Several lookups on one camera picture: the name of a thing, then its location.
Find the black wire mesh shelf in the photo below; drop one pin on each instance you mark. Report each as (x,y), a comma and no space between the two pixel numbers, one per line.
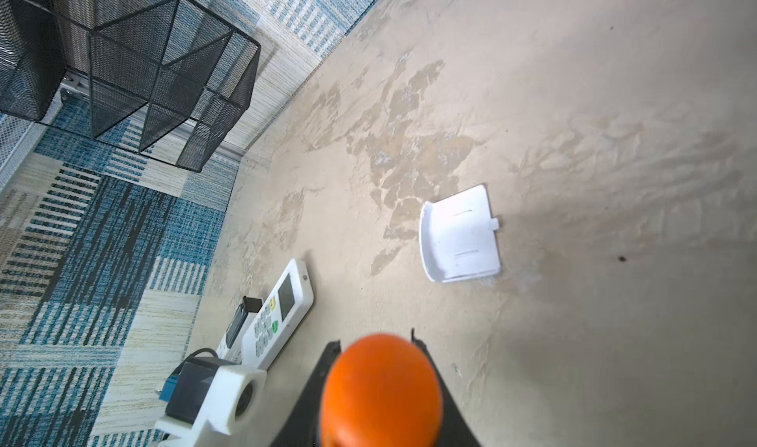
(166,62)

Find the orange black handle screwdriver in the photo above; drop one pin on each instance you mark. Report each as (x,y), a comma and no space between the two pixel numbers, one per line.
(382,391)

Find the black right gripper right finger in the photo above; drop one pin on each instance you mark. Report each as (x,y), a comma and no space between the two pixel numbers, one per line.
(454,431)

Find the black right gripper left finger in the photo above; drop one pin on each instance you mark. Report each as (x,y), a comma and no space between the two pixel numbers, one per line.
(302,425)

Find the white remote control middle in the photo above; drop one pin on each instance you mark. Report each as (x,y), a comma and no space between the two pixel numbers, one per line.
(284,309)

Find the slim white remote black screen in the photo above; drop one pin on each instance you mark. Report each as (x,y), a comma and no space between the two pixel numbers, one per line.
(230,347)

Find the white battery cover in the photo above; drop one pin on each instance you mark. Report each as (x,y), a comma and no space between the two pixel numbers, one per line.
(457,237)

